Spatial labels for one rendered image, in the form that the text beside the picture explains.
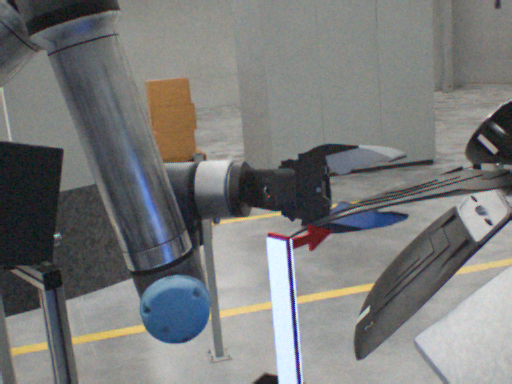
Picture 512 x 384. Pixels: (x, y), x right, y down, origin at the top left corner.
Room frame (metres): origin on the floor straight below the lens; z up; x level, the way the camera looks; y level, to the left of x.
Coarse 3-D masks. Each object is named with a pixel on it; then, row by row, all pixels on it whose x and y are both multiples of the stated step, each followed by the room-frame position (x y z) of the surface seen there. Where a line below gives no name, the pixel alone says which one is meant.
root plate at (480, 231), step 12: (492, 192) 0.80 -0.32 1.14; (468, 204) 0.83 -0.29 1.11; (480, 204) 0.80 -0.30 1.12; (492, 204) 0.78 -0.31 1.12; (504, 204) 0.76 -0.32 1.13; (468, 216) 0.81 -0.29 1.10; (480, 216) 0.79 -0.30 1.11; (492, 216) 0.77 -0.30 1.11; (504, 216) 0.75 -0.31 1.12; (468, 228) 0.79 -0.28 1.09; (480, 228) 0.77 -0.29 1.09; (492, 228) 0.75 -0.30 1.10; (480, 240) 0.76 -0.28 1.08
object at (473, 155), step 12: (504, 108) 0.75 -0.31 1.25; (492, 120) 0.76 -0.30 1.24; (504, 120) 0.75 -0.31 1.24; (480, 132) 0.76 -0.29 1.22; (492, 132) 0.75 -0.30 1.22; (504, 132) 0.74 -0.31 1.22; (468, 144) 0.78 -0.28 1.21; (480, 144) 0.76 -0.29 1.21; (492, 144) 0.75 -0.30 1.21; (504, 144) 0.74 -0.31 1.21; (468, 156) 0.79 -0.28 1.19; (480, 156) 0.77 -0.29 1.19; (492, 156) 0.75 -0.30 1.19; (504, 156) 0.74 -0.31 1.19; (504, 192) 0.76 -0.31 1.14
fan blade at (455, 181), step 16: (432, 176) 0.69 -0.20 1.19; (448, 176) 0.66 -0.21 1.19; (464, 176) 0.65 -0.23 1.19; (480, 176) 0.65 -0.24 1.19; (496, 176) 0.64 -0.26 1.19; (384, 192) 0.66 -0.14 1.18; (400, 192) 0.61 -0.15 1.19; (416, 192) 0.58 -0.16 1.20; (432, 192) 0.56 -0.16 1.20; (448, 192) 0.48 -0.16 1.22; (464, 192) 0.50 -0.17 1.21; (480, 192) 0.55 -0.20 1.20; (352, 208) 0.60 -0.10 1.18; (368, 208) 0.53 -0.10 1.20; (320, 224) 0.58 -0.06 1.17
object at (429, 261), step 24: (456, 216) 0.82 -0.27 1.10; (432, 240) 0.84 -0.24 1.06; (456, 240) 0.79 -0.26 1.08; (408, 264) 0.85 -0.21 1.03; (432, 264) 0.80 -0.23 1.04; (456, 264) 0.76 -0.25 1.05; (384, 288) 0.87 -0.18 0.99; (408, 288) 0.81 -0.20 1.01; (432, 288) 0.77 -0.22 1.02; (360, 312) 0.90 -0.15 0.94; (384, 312) 0.81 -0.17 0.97; (408, 312) 0.77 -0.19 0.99; (360, 336) 0.82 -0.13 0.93; (384, 336) 0.77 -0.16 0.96
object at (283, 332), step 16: (272, 240) 0.49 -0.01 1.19; (272, 256) 0.49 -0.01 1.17; (272, 272) 0.49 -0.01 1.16; (272, 288) 0.49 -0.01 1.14; (288, 288) 0.48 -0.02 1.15; (288, 304) 0.48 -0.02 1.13; (288, 320) 0.48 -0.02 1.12; (288, 336) 0.48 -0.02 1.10; (288, 352) 0.48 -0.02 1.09; (288, 368) 0.48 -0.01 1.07
